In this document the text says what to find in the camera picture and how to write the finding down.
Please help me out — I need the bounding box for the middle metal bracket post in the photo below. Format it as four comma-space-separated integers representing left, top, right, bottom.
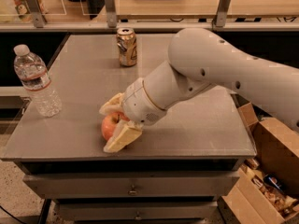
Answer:
105, 0, 118, 28

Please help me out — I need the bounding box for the right metal bracket post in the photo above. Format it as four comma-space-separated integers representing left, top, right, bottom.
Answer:
213, 0, 231, 27

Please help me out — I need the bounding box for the gold soda can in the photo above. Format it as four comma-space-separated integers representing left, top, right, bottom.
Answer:
116, 27, 137, 67

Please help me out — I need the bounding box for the grey drawer cabinet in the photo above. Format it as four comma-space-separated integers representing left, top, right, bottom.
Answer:
1, 35, 256, 224

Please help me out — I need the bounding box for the red apple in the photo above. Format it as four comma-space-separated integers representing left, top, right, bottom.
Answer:
101, 112, 129, 141

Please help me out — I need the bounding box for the left metal bracket post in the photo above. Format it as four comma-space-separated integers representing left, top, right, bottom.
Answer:
25, 0, 47, 28

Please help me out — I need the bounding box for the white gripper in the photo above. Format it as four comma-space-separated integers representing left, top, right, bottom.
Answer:
99, 78, 166, 153

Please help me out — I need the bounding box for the drawer with knob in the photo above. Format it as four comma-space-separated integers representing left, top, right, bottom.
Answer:
23, 172, 239, 200
55, 202, 217, 221

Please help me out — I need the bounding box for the upper drawer with knob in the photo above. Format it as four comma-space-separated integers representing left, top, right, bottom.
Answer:
23, 172, 239, 200

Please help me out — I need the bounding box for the metal bracket post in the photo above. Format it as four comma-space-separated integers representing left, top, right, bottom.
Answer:
25, 0, 47, 28
213, 0, 231, 27
105, 0, 118, 28

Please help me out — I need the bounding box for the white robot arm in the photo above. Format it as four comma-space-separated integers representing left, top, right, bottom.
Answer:
99, 28, 299, 153

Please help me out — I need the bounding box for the cardboard box with snacks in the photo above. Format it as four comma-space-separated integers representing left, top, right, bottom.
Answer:
221, 103, 299, 224

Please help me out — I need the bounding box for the lower drawer with knob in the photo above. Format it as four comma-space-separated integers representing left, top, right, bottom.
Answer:
55, 202, 217, 221

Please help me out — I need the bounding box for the clear plastic water bottle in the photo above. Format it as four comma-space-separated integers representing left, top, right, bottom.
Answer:
13, 44, 62, 117

